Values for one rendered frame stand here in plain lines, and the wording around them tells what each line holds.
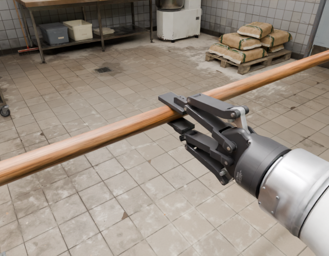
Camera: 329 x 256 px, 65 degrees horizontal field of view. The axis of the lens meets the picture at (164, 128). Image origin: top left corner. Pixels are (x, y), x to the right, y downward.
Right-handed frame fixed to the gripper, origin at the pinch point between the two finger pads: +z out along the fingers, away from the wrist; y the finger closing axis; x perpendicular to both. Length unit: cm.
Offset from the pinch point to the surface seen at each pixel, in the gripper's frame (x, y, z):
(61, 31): 99, 75, 428
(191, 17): 347, 73, 386
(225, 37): 290, 76, 244
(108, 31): 186, 88, 439
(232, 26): 408, 89, 332
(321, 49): 404, 91, 150
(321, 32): 404, 69, 157
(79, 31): 128, 78, 428
